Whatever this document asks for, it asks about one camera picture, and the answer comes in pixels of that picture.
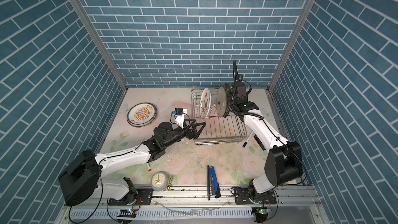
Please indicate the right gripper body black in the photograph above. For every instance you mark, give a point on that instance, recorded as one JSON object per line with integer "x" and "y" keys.
{"x": 233, "y": 100}

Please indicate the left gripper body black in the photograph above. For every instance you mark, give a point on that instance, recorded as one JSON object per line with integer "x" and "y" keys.
{"x": 184, "y": 133}

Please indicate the grey plate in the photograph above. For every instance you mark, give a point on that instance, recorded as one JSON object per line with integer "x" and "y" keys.
{"x": 221, "y": 103}

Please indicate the watermelon pattern plate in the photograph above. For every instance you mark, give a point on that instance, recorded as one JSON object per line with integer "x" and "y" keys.
{"x": 205, "y": 103}

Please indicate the brown patterned plate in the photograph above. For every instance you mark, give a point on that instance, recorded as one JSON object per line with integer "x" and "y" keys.
{"x": 141, "y": 115}

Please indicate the black plate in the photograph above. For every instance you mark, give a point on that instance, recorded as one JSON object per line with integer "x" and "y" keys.
{"x": 228, "y": 90}

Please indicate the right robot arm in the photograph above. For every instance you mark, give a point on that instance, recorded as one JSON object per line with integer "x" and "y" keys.
{"x": 284, "y": 158}

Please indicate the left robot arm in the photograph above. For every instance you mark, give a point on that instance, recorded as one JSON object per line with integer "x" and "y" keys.
{"x": 83, "y": 177}

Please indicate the black remote on table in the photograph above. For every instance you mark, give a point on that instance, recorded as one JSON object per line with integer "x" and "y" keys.
{"x": 259, "y": 142}

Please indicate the red marker pen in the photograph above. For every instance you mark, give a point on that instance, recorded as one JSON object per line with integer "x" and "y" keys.
{"x": 149, "y": 167}

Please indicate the small grey clock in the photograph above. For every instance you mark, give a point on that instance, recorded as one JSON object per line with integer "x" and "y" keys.
{"x": 159, "y": 181}

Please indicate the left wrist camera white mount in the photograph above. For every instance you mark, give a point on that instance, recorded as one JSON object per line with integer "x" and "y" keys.
{"x": 178, "y": 115}

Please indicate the metal wire dish rack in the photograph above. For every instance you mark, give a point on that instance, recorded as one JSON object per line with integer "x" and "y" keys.
{"x": 218, "y": 130}

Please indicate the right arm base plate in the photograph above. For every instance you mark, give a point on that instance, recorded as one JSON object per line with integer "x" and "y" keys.
{"x": 245, "y": 196}

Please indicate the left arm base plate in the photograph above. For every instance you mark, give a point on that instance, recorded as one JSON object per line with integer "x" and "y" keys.
{"x": 140, "y": 196}

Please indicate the white perforated cable duct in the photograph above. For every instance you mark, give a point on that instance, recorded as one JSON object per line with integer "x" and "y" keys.
{"x": 161, "y": 213}

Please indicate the aluminium front rail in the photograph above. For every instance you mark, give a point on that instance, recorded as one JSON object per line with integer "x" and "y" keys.
{"x": 196, "y": 196}

